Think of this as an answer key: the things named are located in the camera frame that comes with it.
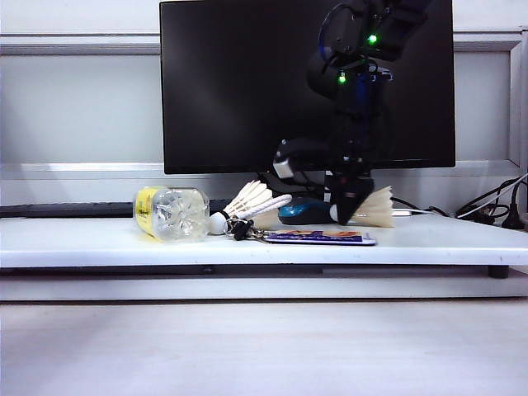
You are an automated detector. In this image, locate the bunch of keys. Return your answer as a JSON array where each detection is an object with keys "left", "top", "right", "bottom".
[{"left": 224, "top": 218, "right": 274, "bottom": 245}]

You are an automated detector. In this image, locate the white feather shuttlecock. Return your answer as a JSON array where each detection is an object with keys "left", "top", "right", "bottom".
[
  {"left": 329, "top": 185, "right": 396, "bottom": 229},
  {"left": 209, "top": 180, "right": 278, "bottom": 236}
]

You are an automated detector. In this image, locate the black power plug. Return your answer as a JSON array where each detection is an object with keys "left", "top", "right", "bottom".
[{"left": 501, "top": 181, "right": 528, "bottom": 231}]

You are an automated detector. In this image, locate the white desk riser shelf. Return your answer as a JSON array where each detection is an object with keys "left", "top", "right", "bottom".
[{"left": 0, "top": 214, "right": 528, "bottom": 269}]

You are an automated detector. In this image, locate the black cable bundle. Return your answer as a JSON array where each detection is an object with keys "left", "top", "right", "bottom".
[{"left": 455, "top": 175, "right": 521, "bottom": 219}]

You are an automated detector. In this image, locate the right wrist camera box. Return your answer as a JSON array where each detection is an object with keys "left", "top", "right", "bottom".
[{"left": 271, "top": 139, "right": 327, "bottom": 181}]

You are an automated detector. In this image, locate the blue black computer mouse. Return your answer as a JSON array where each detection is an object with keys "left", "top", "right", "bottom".
[{"left": 277, "top": 196, "right": 337, "bottom": 226}]

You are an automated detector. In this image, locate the white power cable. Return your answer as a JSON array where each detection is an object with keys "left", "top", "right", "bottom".
[{"left": 455, "top": 172, "right": 528, "bottom": 219}]

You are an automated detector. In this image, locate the black computer monitor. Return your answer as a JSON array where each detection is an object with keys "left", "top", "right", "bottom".
[{"left": 158, "top": 0, "right": 456, "bottom": 176}]

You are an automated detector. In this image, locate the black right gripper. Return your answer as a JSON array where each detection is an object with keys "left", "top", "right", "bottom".
[{"left": 325, "top": 158, "right": 375, "bottom": 226}]

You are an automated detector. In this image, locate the clear bottle yellow label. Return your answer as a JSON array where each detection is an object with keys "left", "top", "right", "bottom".
[{"left": 132, "top": 186, "right": 210, "bottom": 244}]

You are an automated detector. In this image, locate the aluminium partition frame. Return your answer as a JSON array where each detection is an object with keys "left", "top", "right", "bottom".
[{"left": 0, "top": 26, "right": 528, "bottom": 182}]

